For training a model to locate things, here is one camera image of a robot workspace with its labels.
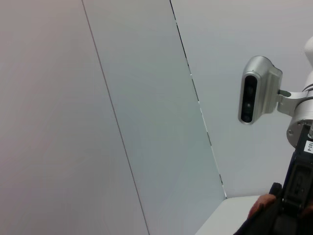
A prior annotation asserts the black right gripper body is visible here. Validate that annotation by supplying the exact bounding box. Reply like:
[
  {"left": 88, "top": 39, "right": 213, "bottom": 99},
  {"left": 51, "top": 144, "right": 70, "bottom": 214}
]
[{"left": 281, "top": 124, "right": 313, "bottom": 204}]

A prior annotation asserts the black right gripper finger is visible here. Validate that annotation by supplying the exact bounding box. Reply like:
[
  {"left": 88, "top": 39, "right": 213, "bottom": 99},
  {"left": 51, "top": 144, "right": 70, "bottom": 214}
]
[{"left": 269, "top": 182, "right": 304, "bottom": 218}]

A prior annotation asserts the black bag with orange handles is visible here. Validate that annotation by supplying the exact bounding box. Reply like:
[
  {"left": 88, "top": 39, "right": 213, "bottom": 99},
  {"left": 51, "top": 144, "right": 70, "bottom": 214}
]
[{"left": 234, "top": 193, "right": 313, "bottom": 235}]

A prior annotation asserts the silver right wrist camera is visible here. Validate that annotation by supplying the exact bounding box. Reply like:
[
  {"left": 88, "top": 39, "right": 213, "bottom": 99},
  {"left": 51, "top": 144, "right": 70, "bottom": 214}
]
[{"left": 237, "top": 55, "right": 283, "bottom": 125}]

